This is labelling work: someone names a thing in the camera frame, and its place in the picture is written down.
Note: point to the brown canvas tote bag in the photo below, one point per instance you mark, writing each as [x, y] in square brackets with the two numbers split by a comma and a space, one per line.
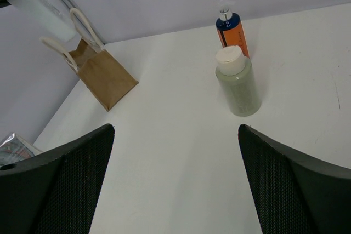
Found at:
[101, 73]

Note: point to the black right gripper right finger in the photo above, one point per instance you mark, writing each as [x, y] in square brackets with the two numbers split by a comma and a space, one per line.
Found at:
[292, 191]

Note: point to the orange blue pump bottle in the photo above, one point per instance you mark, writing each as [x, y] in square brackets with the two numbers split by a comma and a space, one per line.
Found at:
[229, 27]

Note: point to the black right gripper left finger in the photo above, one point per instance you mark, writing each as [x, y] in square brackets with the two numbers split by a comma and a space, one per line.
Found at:
[56, 191]

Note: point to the pale green white-cap bottle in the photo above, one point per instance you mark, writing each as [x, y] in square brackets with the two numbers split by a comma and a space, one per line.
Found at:
[235, 75]

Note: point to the white tube black-cap bottle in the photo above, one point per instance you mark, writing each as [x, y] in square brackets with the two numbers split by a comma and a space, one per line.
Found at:
[49, 16]

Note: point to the silver foil packet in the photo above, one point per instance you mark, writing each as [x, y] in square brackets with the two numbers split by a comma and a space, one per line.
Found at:
[14, 149]

